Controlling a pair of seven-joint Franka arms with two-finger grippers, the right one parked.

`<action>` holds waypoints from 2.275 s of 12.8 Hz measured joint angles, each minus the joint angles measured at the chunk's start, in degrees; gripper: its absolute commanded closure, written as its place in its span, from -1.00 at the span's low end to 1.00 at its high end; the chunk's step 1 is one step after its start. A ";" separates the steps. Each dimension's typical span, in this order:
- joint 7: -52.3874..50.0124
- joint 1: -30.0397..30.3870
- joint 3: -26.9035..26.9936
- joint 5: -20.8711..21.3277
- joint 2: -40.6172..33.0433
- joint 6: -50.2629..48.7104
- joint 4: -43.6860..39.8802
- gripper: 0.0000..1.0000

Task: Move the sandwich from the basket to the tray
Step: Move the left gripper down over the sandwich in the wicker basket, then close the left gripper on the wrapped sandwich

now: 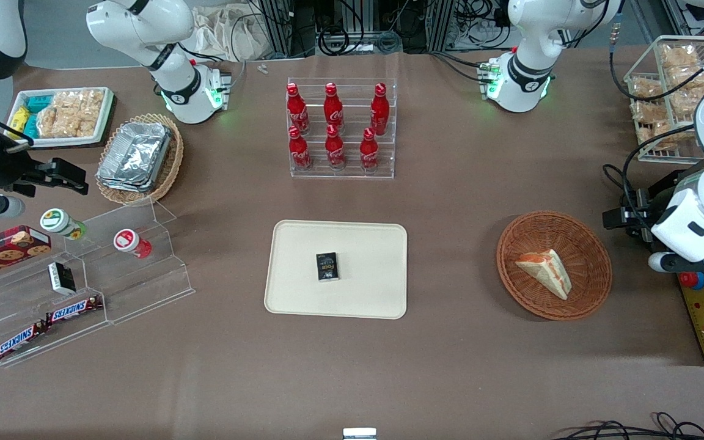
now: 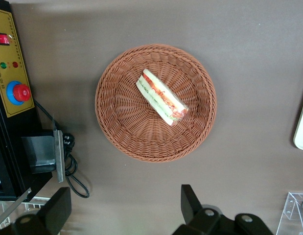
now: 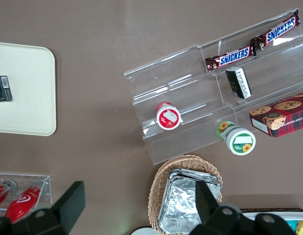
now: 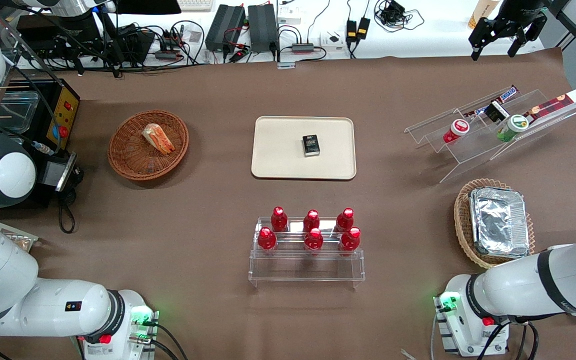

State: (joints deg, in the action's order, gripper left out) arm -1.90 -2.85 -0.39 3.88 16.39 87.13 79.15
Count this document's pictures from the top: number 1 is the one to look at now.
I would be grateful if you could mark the red emergency stop button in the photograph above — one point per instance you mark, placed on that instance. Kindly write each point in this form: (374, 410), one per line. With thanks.
(692, 281)

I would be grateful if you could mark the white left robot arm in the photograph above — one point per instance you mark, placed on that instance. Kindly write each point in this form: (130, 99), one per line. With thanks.
(529, 36)

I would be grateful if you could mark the aluminium foil tray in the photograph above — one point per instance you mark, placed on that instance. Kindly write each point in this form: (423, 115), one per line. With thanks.
(120, 185)
(138, 150)

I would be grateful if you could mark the light wicker basket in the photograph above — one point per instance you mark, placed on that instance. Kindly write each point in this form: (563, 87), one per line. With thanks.
(172, 165)

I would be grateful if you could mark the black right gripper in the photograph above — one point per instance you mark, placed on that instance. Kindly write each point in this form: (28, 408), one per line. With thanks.
(7, 169)

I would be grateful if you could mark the aluminium frame equipment rack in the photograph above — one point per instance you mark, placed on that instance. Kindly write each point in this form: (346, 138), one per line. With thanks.
(364, 18)

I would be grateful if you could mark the bagged fried snack pack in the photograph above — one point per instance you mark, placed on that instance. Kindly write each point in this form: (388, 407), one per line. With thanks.
(648, 112)
(685, 101)
(679, 56)
(654, 134)
(688, 78)
(646, 90)

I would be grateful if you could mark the small grey connector piece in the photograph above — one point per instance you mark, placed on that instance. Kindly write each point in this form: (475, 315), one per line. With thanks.
(262, 68)

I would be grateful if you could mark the yellow snack packet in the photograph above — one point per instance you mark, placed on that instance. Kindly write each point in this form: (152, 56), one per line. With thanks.
(19, 119)

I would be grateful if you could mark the black and white small box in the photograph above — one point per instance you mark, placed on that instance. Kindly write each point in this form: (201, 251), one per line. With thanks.
(62, 278)

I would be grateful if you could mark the green lid jar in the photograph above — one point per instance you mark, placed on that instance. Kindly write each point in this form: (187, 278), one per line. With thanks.
(58, 221)

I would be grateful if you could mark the Snickers chocolate bar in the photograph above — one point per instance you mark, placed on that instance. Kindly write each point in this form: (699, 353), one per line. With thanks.
(74, 310)
(19, 341)

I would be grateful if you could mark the small black card box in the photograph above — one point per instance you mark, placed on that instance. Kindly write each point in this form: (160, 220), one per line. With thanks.
(327, 267)

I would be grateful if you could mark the teal snack packet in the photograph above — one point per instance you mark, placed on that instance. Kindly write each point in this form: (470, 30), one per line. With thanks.
(38, 102)
(30, 127)

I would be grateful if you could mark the white grey edge device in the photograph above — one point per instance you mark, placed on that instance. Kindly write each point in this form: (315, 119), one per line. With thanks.
(359, 434)

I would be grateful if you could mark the brown wicker basket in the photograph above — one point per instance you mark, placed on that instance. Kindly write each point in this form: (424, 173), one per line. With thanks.
(590, 244)

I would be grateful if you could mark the beige plastic tray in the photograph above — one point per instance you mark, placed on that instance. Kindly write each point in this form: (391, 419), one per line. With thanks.
(364, 244)

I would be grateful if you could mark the clear rice cracker pack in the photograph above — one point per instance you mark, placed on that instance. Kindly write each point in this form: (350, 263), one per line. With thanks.
(65, 125)
(80, 101)

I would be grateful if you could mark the clear acrylic stepped shelf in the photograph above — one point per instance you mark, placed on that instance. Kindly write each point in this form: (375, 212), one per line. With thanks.
(144, 287)

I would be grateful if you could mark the white cloth bag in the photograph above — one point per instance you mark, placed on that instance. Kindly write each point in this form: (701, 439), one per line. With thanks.
(230, 30)

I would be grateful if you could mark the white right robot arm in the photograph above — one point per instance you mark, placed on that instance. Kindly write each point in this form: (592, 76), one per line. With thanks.
(144, 24)

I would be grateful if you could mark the red cookie box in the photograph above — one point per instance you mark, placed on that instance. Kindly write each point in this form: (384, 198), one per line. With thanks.
(3, 250)

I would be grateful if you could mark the white rectangular snack tray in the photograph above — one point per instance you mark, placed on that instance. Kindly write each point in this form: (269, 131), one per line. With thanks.
(104, 125)

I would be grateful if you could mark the red cola bottle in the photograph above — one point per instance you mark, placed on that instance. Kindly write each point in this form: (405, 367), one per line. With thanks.
(296, 110)
(333, 109)
(379, 110)
(368, 153)
(335, 150)
(299, 151)

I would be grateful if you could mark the red lid jar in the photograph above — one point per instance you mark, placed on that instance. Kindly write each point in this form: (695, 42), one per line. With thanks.
(129, 241)

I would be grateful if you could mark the triangular sandwich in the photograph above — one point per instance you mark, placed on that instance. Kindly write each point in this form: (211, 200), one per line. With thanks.
(547, 269)

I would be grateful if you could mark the clear acrylic bottle rack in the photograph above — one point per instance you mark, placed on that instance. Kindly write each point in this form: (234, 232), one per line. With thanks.
(352, 165)

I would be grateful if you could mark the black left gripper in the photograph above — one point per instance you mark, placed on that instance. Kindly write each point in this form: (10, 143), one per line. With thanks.
(650, 206)

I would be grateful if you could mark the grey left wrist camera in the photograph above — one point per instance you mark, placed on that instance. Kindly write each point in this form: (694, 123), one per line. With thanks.
(694, 261)

